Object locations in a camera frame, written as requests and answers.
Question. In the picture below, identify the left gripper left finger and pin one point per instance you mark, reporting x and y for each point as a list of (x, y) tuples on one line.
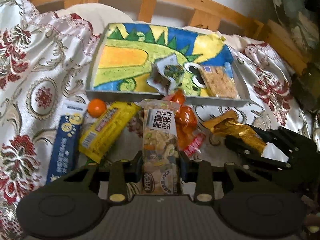
[(123, 172)]

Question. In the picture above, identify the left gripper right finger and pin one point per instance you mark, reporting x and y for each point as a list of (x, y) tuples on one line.
[(199, 172)]

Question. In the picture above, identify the clear nut mix packet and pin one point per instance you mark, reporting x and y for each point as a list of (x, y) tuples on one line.
[(160, 147)]

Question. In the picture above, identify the gold foil snack packet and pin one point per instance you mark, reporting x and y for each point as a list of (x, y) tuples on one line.
[(228, 125)]

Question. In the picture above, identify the clear bag of beige crisps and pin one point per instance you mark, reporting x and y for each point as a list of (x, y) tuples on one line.
[(218, 83)]

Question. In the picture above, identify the green and white snack packet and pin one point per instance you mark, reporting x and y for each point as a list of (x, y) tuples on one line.
[(166, 75)]

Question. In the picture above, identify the orange snack bag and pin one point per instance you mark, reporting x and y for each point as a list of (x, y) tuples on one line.
[(190, 138)]

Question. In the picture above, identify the yellow snack bar packet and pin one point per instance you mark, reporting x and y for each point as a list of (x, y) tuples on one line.
[(99, 138)]

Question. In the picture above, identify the blue tube box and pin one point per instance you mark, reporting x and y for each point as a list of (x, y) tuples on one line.
[(66, 141)]

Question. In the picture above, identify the small orange fruit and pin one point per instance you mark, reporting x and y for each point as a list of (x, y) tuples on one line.
[(96, 108)]

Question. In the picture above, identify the grey tray with dragon painting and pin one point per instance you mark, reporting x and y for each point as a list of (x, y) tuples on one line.
[(137, 61)]

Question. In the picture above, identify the floral satin bedspread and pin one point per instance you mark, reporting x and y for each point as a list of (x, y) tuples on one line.
[(45, 60)]

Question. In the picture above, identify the white pillow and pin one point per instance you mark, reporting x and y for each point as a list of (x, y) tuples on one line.
[(99, 15)]

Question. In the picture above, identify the floral curtain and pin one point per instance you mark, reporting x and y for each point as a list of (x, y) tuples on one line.
[(301, 19)]

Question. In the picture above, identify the wooden bed headboard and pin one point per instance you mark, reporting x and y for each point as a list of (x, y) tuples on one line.
[(209, 14)]

